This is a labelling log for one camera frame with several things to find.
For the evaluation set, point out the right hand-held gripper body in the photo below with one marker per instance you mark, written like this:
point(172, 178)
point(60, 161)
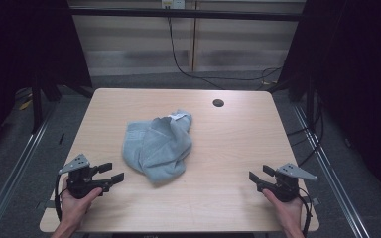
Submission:
point(286, 188)

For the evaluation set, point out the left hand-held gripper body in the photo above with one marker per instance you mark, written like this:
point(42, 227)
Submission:
point(79, 185)

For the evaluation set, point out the light blue towel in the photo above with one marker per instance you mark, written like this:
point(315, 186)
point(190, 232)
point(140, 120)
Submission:
point(160, 148)

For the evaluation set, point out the person's right hand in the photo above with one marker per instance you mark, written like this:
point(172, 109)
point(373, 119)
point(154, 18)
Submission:
point(286, 211)

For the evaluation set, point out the person's left hand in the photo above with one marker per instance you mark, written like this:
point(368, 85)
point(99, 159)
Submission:
point(74, 210)

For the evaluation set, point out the small black floor strip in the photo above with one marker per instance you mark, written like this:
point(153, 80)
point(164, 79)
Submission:
point(61, 139)

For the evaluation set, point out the black stand leg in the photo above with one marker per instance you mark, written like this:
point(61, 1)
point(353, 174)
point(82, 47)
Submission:
point(310, 102)
point(37, 109)

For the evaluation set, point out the dark round table grommet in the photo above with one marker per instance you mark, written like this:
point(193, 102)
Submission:
point(218, 102)

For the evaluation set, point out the yellow floor item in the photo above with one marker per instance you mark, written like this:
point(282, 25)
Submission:
point(25, 105)

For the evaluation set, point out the dark curtain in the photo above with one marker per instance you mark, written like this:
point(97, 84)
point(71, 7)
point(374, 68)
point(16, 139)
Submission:
point(20, 49)
point(357, 82)

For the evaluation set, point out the metal floor rail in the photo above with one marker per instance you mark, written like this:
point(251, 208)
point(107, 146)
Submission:
point(330, 172)
point(13, 175)

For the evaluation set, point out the black horizontal frame bar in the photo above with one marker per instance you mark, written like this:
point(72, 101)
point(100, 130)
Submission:
point(185, 14)

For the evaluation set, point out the white wall outlet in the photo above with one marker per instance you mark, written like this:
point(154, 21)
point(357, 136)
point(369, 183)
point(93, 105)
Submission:
point(173, 3)

